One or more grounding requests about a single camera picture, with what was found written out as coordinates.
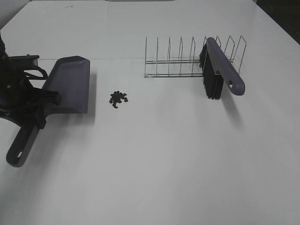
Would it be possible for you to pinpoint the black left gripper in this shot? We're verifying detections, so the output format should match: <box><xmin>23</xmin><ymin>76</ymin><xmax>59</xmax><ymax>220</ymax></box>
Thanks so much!
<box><xmin>0</xmin><ymin>70</ymin><xmax>61</xmax><ymax>129</ymax></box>

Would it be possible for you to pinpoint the purple plastic dustpan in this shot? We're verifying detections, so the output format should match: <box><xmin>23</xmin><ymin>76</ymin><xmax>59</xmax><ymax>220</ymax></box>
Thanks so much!
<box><xmin>6</xmin><ymin>56</ymin><xmax>90</xmax><ymax>167</ymax></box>

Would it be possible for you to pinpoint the pile of coffee beans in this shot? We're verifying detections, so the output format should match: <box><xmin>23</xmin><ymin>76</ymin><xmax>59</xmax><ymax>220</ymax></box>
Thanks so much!
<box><xmin>109</xmin><ymin>91</ymin><xmax>128</xmax><ymax>108</ymax></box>

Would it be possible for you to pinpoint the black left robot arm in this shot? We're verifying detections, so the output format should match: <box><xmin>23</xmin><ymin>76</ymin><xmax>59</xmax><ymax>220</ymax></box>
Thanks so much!
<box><xmin>0</xmin><ymin>40</ymin><xmax>61</xmax><ymax>129</ymax></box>

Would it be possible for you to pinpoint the black looped cable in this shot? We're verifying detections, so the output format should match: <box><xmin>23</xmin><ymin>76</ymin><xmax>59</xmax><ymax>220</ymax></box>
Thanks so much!
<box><xmin>22</xmin><ymin>64</ymin><xmax>49</xmax><ymax>82</ymax></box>

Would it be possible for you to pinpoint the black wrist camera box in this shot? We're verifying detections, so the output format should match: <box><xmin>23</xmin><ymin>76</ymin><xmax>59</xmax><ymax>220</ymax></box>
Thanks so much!
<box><xmin>9</xmin><ymin>54</ymin><xmax>40</xmax><ymax>67</ymax></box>

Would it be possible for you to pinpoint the chrome wire dish rack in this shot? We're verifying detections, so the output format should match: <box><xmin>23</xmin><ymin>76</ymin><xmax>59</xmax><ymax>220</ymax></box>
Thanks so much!
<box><xmin>143</xmin><ymin>35</ymin><xmax>247</xmax><ymax>78</ymax></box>

